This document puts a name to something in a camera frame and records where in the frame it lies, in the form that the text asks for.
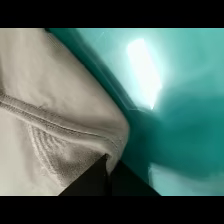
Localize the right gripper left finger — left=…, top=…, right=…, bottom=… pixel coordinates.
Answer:
left=58, top=153, right=111, bottom=197

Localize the white garment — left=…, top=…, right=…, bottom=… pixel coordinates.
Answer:
left=0, top=28, right=130, bottom=197

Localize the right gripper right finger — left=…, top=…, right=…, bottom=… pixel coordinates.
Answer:
left=109, top=159, right=162, bottom=197

